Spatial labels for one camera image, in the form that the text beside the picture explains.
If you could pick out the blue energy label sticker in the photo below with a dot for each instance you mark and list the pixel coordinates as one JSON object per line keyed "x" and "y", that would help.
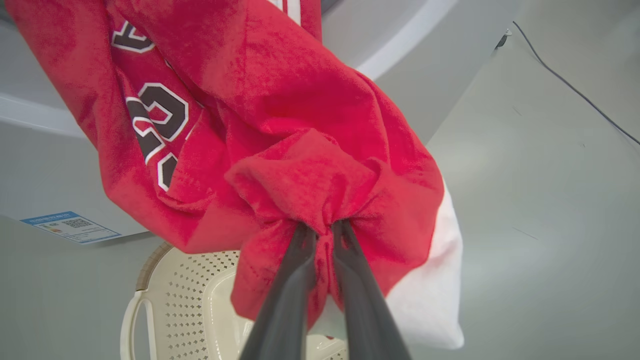
{"x": 70, "y": 227}

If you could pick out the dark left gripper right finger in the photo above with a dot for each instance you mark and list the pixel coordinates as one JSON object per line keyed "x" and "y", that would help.
{"x": 365, "y": 310}

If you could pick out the white front-load washing machine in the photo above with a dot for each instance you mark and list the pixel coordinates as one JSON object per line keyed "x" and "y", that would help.
{"x": 440, "y": 65}

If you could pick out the red jersey with white trim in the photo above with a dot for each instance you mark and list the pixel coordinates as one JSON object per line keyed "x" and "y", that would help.
{"x": 300, "y": 125}

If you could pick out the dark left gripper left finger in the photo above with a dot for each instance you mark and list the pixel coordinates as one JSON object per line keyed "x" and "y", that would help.
{"x": 285, "y": 310}

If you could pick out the cream perforated basket brown rim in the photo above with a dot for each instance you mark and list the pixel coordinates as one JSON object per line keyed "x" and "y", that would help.
{"x": 185, "y": 310}

